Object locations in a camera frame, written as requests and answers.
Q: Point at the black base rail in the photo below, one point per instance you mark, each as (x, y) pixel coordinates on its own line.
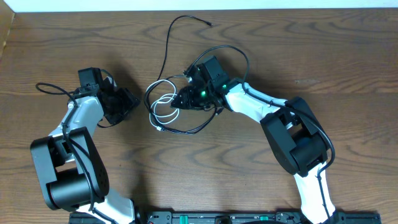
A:
(239, 218)

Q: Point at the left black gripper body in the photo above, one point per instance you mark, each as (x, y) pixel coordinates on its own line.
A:
(122, 104)

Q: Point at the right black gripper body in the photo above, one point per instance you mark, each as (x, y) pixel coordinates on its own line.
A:
(199, 98)

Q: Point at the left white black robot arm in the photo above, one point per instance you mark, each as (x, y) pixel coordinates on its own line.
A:
(71, 174)

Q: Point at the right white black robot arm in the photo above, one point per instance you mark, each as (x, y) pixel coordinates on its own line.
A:
(295, 136)

